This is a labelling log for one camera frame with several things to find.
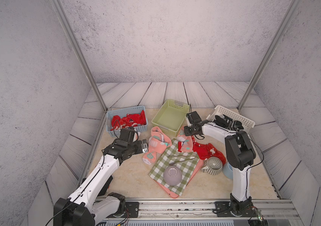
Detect grey upturned bowl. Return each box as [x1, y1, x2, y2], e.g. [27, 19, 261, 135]
[163, 166, 183, 186]

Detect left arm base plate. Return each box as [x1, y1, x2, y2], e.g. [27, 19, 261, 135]
[108, 202, 139, 218]

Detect red fluffy sock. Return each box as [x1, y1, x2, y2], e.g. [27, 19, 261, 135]
[111, 110, 147, 131]

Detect blue plastic basket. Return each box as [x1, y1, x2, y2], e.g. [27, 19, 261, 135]
[106, 105, 148, 137]

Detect white plastic basket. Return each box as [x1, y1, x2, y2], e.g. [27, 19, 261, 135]
[207, 105, 255, 133]

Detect left metal frame post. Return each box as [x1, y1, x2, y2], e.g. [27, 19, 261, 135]
[51, 0, 108, 112]

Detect striped ceramic mug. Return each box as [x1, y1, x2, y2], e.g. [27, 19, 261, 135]
[201, 157, 223, 176]

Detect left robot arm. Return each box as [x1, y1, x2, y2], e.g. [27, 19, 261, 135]
[50, 127, 148, 226]

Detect green checkered cloth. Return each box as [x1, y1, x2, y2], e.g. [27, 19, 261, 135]
[149, 139, 203, 198]

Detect red sock centre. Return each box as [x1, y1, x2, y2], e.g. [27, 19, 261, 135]
[191, 136, 226, 165]

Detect black white striped sock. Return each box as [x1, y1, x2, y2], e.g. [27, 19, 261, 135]
[213, 115, 244, 131]

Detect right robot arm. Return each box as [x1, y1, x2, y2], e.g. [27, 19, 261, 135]
[184, 111, 256, 217]

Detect black sock at edge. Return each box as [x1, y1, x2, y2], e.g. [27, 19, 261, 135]
[81, 175, 114, 197]

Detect pink sock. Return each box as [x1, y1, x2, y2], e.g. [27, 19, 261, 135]
[176, 128, 193, 153]
[142, 126, 172, 165]

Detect front aluminium rail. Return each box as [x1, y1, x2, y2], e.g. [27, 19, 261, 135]
[53, 199, 305, 226]

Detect light blue mug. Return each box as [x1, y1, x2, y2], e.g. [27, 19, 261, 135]
[222, 162, 233, 180]

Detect green plastic basket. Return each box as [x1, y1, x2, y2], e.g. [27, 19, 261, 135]
[152, 99, 190, 137]

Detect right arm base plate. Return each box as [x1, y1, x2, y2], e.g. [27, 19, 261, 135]
[212, 201, 258, 218]

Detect metal tongs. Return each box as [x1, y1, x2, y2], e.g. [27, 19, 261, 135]
[168, 155, 196, 166]

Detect pink tray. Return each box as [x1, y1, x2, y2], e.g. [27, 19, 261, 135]
[154, 158, 205, 199]

